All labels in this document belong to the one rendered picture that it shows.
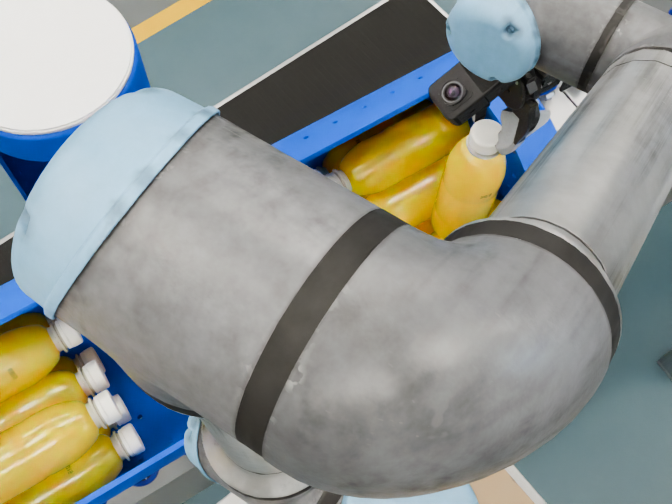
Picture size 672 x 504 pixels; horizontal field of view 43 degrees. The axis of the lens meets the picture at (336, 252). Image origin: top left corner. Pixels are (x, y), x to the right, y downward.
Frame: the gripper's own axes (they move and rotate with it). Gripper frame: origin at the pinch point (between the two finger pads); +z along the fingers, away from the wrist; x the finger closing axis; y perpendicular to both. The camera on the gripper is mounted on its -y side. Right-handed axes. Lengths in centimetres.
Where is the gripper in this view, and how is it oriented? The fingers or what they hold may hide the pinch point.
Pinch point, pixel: (487, 134)
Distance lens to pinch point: 98.0
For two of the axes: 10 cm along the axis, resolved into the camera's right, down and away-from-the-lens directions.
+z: -0.2, 4.2, 9.1
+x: -5.3, -7.7, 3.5
